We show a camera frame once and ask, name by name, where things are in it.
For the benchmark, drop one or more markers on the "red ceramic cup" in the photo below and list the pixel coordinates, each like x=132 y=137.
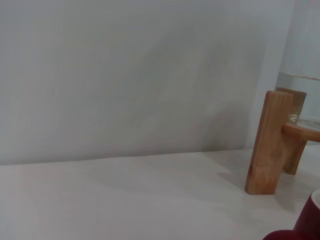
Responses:
x=308 y=220

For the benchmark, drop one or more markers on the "wooden dispenser stand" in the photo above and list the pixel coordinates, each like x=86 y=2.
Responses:
x=267 y=140

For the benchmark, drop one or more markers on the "glass water dispenser jar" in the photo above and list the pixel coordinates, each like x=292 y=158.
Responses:
x=306 y=50

